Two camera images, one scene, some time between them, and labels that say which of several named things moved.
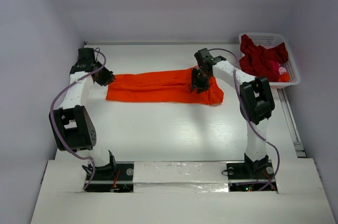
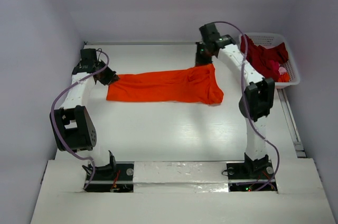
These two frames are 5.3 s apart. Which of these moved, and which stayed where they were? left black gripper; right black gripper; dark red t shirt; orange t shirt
Moved: right black gripper
Stayed: orange t shirt; left black gripper; dark red t shirt
